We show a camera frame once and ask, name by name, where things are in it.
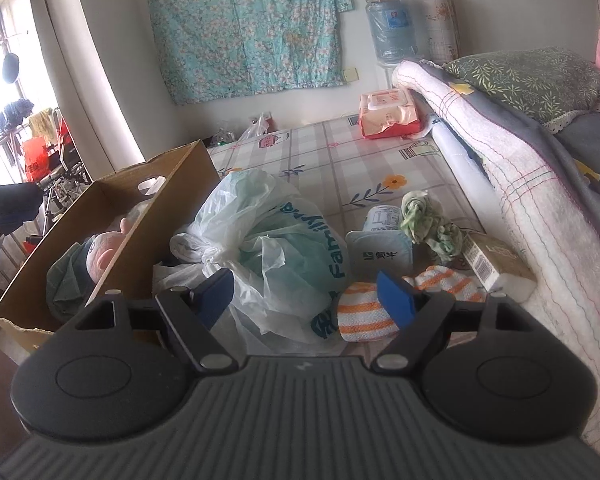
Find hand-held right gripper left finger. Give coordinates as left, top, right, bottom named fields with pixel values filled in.
left=76, top=268, right=237, bottom=374

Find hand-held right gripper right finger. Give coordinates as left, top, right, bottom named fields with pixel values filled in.
left=372, top=270, right=537, bottom=374

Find orange striped sock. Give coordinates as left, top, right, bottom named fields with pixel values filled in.
left=337, top=265, right=488, bottom=343

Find white yogurt cup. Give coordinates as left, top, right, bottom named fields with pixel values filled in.
left=346, top=204, right=415, bottom=287

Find green scrunched cloth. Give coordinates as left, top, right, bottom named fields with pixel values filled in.
left=400, top=191, right=465, bottom=263

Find brown cardboard box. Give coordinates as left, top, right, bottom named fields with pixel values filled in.
left=0, top=140, right=222, bottom=351

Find pink plush toy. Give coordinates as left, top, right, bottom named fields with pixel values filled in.
left=82, top=202, right=151, bottom=281

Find teal towel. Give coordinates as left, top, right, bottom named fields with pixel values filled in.
left=45, top=242, right=103, bottom=323

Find large white plastic bag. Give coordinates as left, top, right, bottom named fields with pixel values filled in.
left=152, top=169, right=351, bottom=345

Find small brown white carton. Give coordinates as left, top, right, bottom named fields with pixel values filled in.
left=462, top=232, right=538, bottom=295

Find checked printed bed sheet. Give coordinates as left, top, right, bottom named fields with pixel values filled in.
left=205, top=115, right=486, bottom=356

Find white rolled mat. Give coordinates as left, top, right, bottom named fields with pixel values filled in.
left=427, top=112, right=488, bottom=196

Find white striped towel blanket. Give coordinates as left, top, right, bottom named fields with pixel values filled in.
left=391, top=59, right=600, bottom=461

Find clear white plastic bag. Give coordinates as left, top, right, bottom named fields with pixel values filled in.
left=237, top=114, right=272, bottom=142

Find red wet wipes pack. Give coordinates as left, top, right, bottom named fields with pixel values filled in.
left=357, top=87, right=423, bottom=140

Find red hanging bag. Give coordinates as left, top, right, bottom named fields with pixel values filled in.
left=22, top=135, right=50, bottom=182

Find brown wooden footboard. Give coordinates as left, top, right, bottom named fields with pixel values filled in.
left=0, top=340, right=36, bottom=466

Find grey blanket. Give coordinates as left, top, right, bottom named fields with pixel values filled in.
left=447, top=77, right=600, bottom=281

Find yellow hanging towel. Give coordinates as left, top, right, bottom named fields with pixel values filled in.
left=28, top=107, right=56, bottom=137

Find green leaf print pillow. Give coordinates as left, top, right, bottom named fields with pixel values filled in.
left=442, top=47, right=600, bottom=126

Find blue water jug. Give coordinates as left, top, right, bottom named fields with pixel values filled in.
left=366, top=0, right=420, bottom=63

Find blue hanging clothes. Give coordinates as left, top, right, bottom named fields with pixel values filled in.
left=0, top=99, right=35, bottom=133

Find floral patterned paper roll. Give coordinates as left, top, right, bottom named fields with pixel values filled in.
left=420, top=0, right=462, bottom=61

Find black round hanging object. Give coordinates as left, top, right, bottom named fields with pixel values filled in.
left=1, top=51, right=22, bottom=84

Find teal floral wall cloth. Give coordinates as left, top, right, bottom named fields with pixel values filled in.
left=144, top=0, right=355, bottom=106

